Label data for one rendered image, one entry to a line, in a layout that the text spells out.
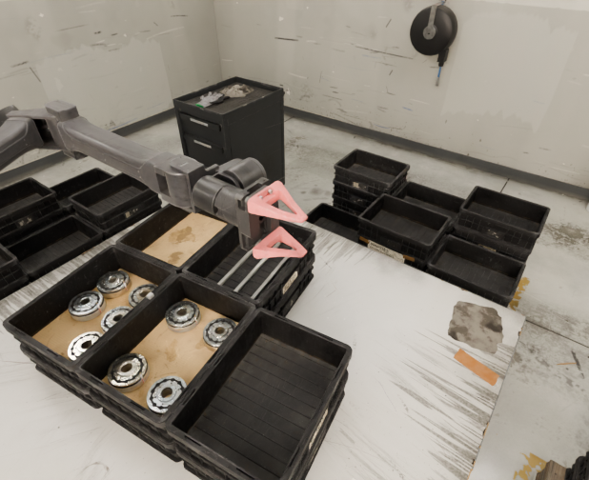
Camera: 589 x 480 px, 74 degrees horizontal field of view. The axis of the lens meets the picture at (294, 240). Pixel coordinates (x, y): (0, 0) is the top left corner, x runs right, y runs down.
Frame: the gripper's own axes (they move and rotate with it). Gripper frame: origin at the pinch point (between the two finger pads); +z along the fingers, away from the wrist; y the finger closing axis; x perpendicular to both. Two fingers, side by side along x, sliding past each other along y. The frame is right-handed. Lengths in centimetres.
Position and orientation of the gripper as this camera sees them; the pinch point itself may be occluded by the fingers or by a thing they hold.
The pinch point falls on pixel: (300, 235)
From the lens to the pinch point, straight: 56.1
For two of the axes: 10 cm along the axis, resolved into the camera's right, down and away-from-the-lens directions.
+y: 0.1, 7.7, 6.4
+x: -6.0, 5.2, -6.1
